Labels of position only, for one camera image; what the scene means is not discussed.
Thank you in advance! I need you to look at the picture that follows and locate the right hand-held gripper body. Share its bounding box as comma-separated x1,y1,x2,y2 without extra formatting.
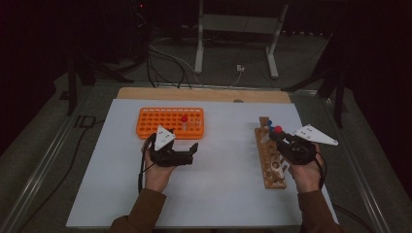
275,123,339,167

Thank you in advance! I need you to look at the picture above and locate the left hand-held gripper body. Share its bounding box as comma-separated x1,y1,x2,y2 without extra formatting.
143,125,195,168

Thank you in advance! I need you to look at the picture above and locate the blue-capped test tube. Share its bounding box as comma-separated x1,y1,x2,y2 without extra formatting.
261,119,274,144

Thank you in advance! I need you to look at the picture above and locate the wooden test tube rack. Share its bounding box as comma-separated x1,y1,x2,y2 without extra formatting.
254,116,289,190

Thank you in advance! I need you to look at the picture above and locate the orange test tube rack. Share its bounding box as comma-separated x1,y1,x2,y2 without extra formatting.
135,107,205,141

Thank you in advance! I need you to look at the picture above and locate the person's right hand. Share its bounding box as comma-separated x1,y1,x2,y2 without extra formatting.
287,144,326,194

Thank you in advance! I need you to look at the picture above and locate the person's left hand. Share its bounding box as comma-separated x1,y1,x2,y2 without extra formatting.
144,147,178,194

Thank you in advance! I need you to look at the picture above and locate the white table mat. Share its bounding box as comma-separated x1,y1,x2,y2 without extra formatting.
65,98,339,229

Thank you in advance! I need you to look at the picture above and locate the black tripod stand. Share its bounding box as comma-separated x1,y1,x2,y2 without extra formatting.
281,35,350,129
65,48,134,117

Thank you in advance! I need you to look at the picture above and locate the white power plug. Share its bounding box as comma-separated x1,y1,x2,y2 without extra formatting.
226,63,246,89

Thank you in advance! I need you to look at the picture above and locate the grey metal stand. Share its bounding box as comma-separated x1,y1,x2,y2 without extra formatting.
193,0,290,80

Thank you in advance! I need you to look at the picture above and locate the black device with red light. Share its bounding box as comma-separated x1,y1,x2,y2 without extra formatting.
134,0,154,37

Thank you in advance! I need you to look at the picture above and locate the right hand-held gripper cable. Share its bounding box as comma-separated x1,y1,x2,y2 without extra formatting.
314,150,328,190

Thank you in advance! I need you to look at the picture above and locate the hand-held gripper cable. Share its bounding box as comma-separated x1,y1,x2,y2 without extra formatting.
314,150,328,190
137,139,157,195

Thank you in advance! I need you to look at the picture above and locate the left hand-held gripper cable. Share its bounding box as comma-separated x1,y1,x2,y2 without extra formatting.
137,139,157,195

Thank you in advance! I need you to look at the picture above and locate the bundle of floor cables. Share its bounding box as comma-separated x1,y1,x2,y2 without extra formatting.
145,38,197,90

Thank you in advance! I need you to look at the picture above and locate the black floor cable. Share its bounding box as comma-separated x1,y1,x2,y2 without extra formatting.
16,118,105,233

